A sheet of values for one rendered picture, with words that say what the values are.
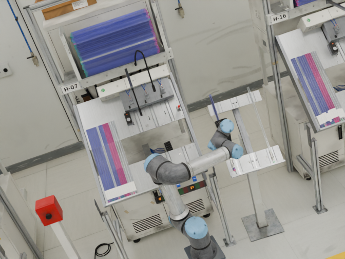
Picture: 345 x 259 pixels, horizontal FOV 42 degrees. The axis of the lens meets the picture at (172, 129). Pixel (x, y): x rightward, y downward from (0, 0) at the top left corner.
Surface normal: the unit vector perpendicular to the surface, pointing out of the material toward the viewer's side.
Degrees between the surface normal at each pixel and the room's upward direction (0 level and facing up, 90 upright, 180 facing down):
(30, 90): 90
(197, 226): 7
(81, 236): 0
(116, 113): 43
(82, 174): 0
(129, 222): 90
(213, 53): 90
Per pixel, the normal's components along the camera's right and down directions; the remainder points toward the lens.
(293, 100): -0.25, -0.81
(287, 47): -0.03, -0.24
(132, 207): 0.22, 0.49
